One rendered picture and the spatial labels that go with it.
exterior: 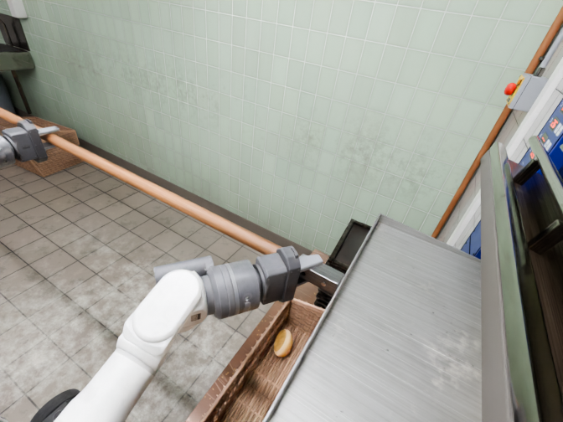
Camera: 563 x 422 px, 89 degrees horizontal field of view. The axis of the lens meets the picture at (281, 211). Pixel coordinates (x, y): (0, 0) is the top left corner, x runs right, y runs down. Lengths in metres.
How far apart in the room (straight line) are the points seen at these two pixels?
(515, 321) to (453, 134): 1.40
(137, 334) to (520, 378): 0.40
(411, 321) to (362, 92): 1.29
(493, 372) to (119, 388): 0.40
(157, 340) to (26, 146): 0.78
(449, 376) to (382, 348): 0.10
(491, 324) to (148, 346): 0.38
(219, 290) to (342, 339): 0.21
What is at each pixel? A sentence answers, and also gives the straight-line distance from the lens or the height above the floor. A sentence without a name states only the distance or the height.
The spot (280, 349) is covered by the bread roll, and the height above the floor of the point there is 0.64.
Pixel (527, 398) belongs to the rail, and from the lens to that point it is 0.25.
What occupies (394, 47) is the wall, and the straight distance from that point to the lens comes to 1.62.
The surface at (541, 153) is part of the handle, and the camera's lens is 0.60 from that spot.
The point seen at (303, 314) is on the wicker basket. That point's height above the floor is 0.69.
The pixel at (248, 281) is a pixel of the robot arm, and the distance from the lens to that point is 0.49.
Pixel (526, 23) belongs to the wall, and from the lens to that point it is 1.60.
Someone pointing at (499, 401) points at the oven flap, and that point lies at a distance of 0.27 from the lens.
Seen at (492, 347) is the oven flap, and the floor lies 1.41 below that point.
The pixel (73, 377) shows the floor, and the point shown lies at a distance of 1.92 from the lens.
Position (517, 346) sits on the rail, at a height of 1.43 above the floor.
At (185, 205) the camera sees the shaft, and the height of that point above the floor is 1.20.
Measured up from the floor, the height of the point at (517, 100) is 1.44.
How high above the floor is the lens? 1.61
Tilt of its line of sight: 36 degrees down
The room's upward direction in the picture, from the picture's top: 9 degrees clockwise
